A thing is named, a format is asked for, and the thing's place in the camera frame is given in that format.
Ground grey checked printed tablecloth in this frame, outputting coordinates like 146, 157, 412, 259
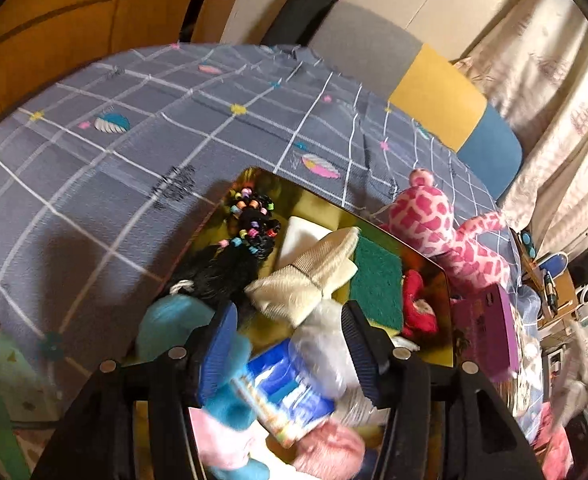
0, 42, 545, 441

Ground beige knitted socks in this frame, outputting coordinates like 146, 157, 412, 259
244, 226, 362, 328

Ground green scouring sponge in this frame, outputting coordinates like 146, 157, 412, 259
349, 235, 406, 333

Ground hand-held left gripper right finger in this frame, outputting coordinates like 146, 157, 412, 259
340, 301, 545, 480

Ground small blue chair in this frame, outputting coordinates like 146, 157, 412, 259
536, 252, 570, 276

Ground pale printed curtain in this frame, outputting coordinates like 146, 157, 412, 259
454, 0, 588, 451

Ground gold metal tray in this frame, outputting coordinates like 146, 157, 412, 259
134, 166, 457, 480

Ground black rolled mat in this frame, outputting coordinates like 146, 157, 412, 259
261, 0, 347, 48

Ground pink fluffy ball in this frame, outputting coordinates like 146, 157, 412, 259
291, 417, 367, 478

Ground pink spotted plush giraffe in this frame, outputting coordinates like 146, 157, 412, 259
379, 169, 512, 296

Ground clear plastic bag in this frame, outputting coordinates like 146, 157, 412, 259
289, 300, 370, 401

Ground blue plush toy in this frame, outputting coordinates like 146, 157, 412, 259
135, 294, 272, 480

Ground white sponge block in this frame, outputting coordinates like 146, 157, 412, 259
276, 215, 335, 271

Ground black wig with coloured beads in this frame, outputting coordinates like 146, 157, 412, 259
166, 187, 282, 321

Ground grey yellow blue chair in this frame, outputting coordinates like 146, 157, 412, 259
306, 0, 523, 201

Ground red plush toy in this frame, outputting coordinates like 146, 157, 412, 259
400, 269, 440, 338

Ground pink cloth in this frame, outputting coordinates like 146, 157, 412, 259
534, 405, 575, 480

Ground silver ornate tissue box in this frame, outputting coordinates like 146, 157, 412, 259
506, 310, 545, 416

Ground wooden wardrobe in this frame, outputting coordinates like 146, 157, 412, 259
0, 0, 255, 141

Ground purple cardboard box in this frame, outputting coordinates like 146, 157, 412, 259
449, 284, 520, 383

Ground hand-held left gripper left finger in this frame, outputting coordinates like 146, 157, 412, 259
31, 302, 240, 480

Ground blue tissue pack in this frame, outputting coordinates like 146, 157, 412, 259
231, 339, 337, 448

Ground black box device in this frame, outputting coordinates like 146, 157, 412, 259
569, 247, 588, 286

